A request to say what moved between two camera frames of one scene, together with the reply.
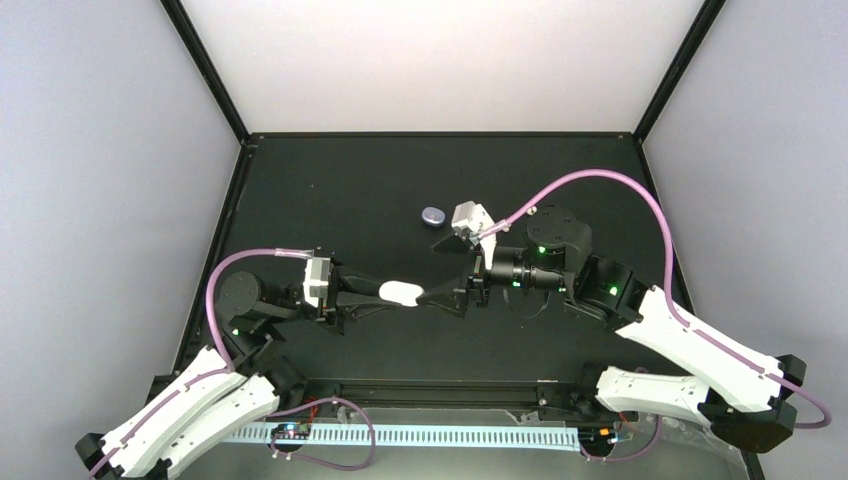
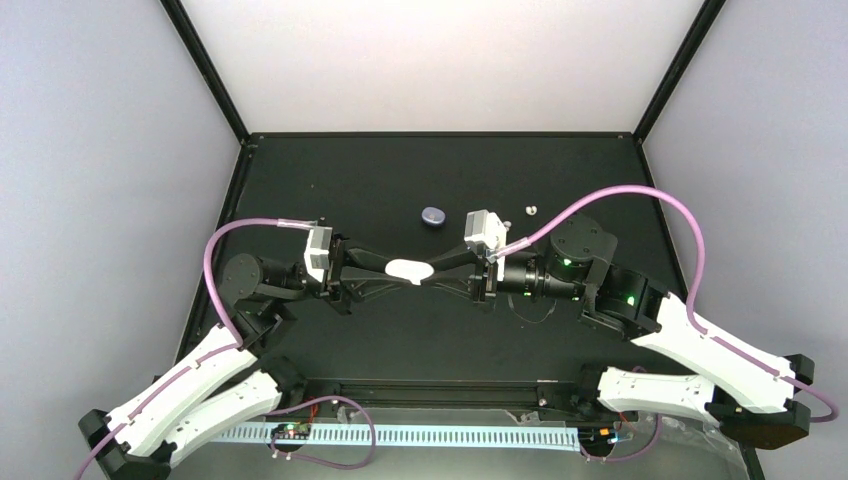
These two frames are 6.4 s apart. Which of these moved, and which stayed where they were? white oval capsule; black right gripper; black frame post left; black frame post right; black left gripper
Moved: white oval capsule; black left gripper; black right gripper
Stayed: black frame post left; black frame post right
